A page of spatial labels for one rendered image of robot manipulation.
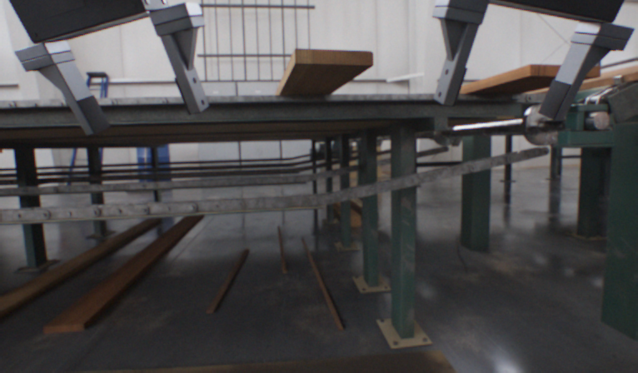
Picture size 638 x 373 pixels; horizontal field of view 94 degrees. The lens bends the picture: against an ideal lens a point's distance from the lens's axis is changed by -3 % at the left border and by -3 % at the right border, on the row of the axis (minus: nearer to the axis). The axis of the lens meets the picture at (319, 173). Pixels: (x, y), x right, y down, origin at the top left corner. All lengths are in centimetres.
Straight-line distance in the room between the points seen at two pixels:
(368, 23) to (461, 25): 743
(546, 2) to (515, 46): 891
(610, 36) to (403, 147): 73
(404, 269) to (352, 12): 701
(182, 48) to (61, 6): 11
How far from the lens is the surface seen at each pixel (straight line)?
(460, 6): 34
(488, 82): 100
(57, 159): 811
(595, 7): 41
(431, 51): 704
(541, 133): 126
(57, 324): 169
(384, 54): 765
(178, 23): 35
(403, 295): 119
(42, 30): 42
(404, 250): 113
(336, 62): 61
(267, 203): 93
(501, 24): 922
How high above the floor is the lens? 70
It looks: 5 degrees down
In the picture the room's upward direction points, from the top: 2 degrees counter-clockwise
